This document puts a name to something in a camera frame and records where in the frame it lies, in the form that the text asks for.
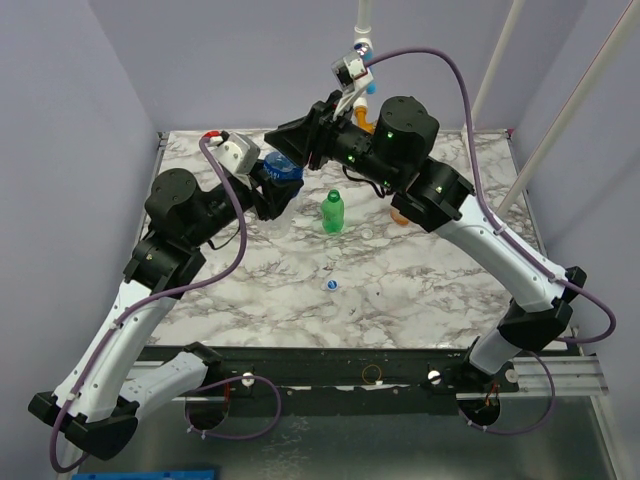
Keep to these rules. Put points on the white rear pole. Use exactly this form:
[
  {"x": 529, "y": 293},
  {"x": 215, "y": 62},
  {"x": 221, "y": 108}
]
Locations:
[{"x": 507, "y": 30}]

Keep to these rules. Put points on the white blue bottle cap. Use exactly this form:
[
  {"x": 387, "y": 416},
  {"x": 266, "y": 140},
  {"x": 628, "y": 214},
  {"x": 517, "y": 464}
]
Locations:
[{"x": 332, "y": 285}]

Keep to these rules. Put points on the white pipe stand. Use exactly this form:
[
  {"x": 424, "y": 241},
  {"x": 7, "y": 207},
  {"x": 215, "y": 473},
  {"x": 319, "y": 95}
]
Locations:
[{"x": 363, "y": 25}]

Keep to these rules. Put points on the blue label plastic bottle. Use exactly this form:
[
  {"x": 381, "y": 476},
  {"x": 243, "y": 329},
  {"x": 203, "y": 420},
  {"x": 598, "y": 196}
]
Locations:
[{"x": 286, "y": 180}]

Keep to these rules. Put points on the yellow faucet tap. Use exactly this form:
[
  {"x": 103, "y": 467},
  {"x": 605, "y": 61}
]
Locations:
[{"x": 360, "y": 113}]

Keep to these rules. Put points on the white diagonal pole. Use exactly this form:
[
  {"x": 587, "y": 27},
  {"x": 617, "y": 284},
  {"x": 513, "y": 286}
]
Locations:
[{"x": 606, "y": 54}]

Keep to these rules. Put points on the aluminium extrusion rail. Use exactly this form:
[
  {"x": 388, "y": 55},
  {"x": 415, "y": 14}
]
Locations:
[{"x": 577, "y": 376}]

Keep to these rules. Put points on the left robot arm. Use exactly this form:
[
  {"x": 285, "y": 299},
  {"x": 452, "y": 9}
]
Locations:
[{"x": 97, "y": 408}]

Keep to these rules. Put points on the green plastic bottle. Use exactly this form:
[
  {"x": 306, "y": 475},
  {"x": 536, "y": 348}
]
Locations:
[{"x": 332, "y": 209}]

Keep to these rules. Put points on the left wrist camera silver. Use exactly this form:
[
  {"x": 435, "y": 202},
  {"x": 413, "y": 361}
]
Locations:
[{"x": 238, "y": 154}]

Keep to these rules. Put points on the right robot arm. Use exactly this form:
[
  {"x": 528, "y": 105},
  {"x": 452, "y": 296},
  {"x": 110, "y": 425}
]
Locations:
[{"x": 439, "y": 199}]

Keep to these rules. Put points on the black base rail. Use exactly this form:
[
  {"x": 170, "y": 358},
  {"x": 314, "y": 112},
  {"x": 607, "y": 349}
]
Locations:
[{"x": 351, "y": 382}]

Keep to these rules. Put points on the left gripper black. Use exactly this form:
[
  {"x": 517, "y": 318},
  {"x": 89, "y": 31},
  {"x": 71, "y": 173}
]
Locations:
[{"x": 276, "y": 194}]

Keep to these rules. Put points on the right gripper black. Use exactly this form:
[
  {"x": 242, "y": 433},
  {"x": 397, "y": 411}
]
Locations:
[{"x": 322, "y": 136}]

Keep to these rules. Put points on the orange plastic bottle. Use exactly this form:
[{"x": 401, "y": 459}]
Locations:
[{"x": 398, "y": 218}]

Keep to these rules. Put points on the blue tray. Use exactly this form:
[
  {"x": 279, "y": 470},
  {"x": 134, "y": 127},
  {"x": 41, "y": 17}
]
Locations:
[{"x": 155, "y": 475}]

